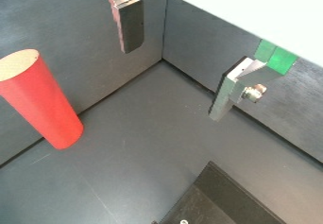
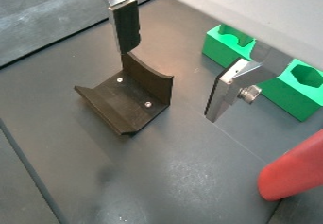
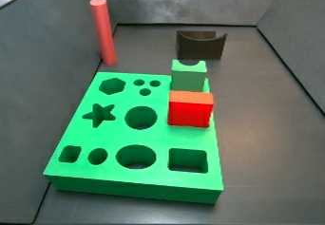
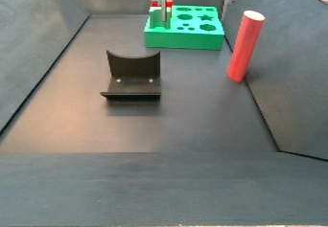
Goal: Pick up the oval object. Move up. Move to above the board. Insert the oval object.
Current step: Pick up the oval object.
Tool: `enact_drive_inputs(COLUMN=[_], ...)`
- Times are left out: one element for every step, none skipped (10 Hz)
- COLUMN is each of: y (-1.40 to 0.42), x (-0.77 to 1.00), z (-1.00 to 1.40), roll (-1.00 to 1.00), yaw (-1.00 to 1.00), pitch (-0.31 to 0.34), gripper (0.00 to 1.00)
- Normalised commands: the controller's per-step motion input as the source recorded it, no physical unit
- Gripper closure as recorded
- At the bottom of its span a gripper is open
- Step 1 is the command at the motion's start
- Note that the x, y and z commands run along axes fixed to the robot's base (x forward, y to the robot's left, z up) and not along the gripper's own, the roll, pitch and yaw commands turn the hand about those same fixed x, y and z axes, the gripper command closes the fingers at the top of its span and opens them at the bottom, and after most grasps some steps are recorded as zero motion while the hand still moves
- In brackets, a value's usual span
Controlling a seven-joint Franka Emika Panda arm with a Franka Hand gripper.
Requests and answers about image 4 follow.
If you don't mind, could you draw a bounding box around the red oval cylinder peg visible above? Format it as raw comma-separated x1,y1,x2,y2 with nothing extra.
226,11,265,82

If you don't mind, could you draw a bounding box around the green foam shape board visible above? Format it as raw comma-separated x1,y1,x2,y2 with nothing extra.
143,5,224,50

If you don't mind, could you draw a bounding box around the red square block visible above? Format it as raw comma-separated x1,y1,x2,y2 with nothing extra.
150,0,173,8

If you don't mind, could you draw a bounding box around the green arch block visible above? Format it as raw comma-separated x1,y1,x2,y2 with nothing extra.
149,7,172,30

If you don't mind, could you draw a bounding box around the black curved holder stand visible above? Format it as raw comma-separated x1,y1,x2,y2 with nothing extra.
101,51,162,99

